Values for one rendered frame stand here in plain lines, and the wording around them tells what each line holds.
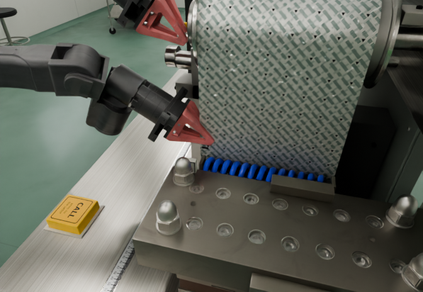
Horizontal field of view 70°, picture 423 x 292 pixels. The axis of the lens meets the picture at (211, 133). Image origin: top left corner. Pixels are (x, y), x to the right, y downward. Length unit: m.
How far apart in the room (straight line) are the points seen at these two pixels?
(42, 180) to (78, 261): 1.71
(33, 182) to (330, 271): 2.08
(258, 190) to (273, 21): 0.26
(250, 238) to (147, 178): 0.35
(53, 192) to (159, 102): 1.73
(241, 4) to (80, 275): 0.50
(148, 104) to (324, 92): 0.27
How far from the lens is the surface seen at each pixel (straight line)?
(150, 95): 0.51
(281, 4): 0.45
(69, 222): 0.65
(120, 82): 0.52
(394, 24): 0.45
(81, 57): 0.52
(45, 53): 0.53
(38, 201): 2.16
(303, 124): 0.49
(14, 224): 2.09
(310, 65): 0.45
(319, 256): 0.44
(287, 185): 0.49
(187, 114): 0.50
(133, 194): 0.69
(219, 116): 0.50
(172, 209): 0.42
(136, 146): 0.83
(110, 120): 0.56
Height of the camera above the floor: 1.38
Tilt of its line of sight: 34 degrees down
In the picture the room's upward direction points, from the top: straight up
